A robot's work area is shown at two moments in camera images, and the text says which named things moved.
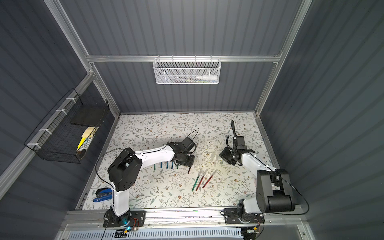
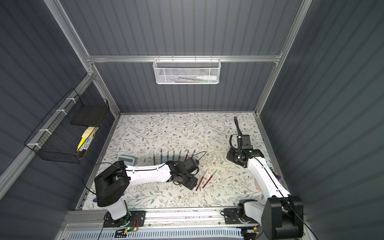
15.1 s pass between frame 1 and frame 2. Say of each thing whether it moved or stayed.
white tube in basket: stayed
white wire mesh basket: stayed
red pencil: stayed
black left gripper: moved
